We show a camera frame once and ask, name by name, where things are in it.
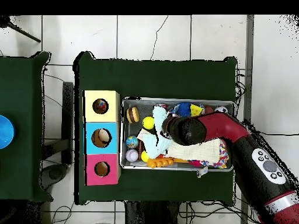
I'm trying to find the dark green tablecloth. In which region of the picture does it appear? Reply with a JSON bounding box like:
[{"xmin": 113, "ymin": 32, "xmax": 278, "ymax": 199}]
[
  {"xmin": 0, "ymin": 51, "xmax": 53, "ymax": 202},
  {"xmin": 73, "ymin": 51, "xmax": 238, "ymax": 206}
]

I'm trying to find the white baseball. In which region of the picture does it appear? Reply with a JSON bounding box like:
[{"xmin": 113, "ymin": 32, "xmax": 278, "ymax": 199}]
[{"xmin": 125, "ymin": 149, "xmax": 139, "ymax": 163}]

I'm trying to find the wooden toy burger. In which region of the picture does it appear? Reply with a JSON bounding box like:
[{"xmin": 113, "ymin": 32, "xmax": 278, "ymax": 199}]
[{"xmin": 126, "ymin": 106, "xmax": 140, "ymax": 124}]

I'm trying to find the blue spiky ball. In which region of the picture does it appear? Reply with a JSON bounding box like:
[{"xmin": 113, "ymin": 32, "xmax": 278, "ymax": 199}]
[{"xmin": 176, "ymin": 101, "xmax": 192, "ymax": 117}]

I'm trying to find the mint green waffle cloth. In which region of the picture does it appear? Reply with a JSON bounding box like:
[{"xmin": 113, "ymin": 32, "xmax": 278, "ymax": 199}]
[{"xmin": 137, "ymin": 105, "xmax": 175, "ymax": 159}]

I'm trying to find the black power cable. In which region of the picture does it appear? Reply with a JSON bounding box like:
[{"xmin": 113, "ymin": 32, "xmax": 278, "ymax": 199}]
[{"xmin": 260, "ymin": 132, "xmax": 299, "ymax": 137}]

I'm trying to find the globe print ball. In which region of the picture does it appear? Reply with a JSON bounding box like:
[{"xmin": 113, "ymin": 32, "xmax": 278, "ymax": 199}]
[{"xmin": 126, "ymin": 135, "xmax": 139, "ymax": 149}]

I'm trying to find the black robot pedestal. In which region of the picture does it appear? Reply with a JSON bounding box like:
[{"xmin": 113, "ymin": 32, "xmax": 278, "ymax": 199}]
[{"xmin": 124, "ymin": 201, "xmax": 180, "ymax": 224}]

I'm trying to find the silver wire mesh bin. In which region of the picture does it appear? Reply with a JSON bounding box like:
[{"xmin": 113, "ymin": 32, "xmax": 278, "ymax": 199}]
[{"xmin": 119, "ymin": 96, "xmax": 235, "ymax": 172}]

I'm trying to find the blue round bowl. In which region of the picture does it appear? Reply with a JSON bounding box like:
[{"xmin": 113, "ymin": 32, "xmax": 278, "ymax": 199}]
[{"xmin": 0, "ymin": 114, "xmax": 16, "ymax": 150}]

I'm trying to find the orange toy block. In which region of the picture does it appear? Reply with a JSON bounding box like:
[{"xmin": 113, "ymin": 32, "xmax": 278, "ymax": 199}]
[{"xmin": 146, "ymin": 156, "xmax": 175, "ymax": 169}]

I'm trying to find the cream waffle cloth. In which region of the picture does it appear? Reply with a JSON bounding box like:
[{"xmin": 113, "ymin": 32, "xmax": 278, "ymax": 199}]
[{"xmin": 166, "ymin": 138, "xmax": 222, "ymax": 164}]

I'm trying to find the brown cream ball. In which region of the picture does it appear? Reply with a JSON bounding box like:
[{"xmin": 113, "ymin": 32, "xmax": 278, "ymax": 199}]
[{"xmin": 91, "ymin": 128, "xmax": 112, "ymax": 148}]

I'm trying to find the wooden box with three holes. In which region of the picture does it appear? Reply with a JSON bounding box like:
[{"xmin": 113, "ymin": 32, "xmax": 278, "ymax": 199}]
[{"xmin": 84, "ymin": 90, "xmax": 121, "ymax": 187}]

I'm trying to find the yellow cheese wedge toy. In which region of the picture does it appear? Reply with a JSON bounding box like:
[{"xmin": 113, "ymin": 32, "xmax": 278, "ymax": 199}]
[{"xmin": 189, "ymin": 103, "xmax": 203, "ymax": 117}]

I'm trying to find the multicoloured spotted fabric toy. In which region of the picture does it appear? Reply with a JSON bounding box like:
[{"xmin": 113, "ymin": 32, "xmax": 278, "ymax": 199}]
[{"xmin": 93, "ymin": 99, "xmax": 109, "ymax": 114}]

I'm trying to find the black tripod leg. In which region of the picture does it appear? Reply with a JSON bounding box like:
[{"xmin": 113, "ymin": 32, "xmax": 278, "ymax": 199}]
[{"xmin": 0, "ymin": 16, "xmax": 41, "ymax": 43}]

